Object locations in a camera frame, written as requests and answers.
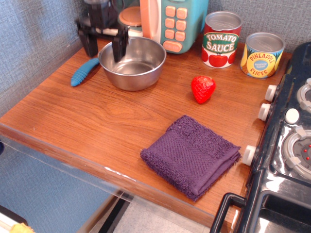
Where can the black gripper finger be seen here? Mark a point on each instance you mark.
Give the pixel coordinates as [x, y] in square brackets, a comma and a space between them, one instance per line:
[88, 38]
[119, 44]

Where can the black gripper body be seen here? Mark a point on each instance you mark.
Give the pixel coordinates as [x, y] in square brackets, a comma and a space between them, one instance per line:
[102, 18]

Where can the stainless steel bowl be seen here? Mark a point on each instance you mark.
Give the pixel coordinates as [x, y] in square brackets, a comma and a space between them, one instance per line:
[139, 68]

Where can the teal toy microwave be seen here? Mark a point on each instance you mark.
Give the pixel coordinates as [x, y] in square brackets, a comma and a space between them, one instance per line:
[173, 23]

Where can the red toy strawberry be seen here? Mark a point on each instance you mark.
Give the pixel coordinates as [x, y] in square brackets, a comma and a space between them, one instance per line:
[202, 88]

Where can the tomato sauce can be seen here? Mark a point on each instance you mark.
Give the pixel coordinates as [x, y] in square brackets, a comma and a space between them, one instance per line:
[220, 39]

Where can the purple folded towel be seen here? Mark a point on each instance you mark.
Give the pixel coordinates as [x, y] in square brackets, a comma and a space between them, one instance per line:
[190, 156]

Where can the pineapple slices can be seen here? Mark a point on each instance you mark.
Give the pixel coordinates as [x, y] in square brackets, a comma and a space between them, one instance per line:
[262, 54]

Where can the white stove knob top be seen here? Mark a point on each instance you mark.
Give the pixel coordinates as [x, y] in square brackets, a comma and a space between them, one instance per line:
[270, 92]

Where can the white stove knob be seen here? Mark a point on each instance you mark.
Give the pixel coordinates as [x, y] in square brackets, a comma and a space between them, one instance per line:
[249, 154]
[270, 92]
[263, 112]

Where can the white stove knob middle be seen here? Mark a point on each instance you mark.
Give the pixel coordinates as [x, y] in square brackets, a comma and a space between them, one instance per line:
[263, 112]

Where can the white stove knob bottom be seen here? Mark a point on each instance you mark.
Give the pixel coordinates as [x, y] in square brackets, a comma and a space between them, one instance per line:
[249, 154]

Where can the white round stove button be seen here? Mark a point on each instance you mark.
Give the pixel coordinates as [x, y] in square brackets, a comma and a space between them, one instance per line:
[292, 116]

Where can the grey rear stove burner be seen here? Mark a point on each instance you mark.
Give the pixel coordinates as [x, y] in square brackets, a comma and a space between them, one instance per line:
[304, 104]

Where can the grey stove burner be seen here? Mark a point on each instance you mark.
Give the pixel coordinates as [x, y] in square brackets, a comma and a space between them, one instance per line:
[304, 104]
[296, 150]

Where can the yellow object bottom left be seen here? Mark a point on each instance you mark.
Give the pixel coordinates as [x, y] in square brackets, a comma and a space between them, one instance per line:
[21, 228]

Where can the grey front stove burner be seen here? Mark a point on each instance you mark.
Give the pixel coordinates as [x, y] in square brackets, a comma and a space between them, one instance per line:
[296, 150]

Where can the black toy stove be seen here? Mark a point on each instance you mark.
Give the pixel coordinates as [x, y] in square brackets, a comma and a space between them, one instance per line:
[278, 200]

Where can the blue handled metal spoon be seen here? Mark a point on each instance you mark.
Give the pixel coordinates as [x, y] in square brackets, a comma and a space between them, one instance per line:
[82, 72]

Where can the black oven door handle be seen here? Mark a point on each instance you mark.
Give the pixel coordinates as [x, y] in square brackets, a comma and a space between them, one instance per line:
[228, 200]

